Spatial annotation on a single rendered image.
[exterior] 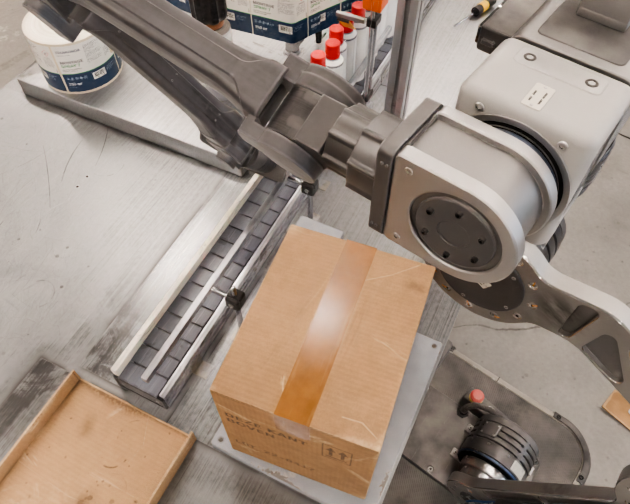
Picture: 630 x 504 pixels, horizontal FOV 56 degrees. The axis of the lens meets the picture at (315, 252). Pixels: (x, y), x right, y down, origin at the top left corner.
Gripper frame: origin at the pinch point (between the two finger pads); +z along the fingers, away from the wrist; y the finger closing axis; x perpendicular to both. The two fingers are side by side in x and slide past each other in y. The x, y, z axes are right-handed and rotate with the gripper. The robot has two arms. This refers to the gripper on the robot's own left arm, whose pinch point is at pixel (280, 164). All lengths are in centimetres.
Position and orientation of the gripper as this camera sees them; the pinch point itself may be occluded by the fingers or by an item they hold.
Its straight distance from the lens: 129.3
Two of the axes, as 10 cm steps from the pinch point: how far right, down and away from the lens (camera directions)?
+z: 2.8, -0.2, 9.6
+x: -3.5, 9.3, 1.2
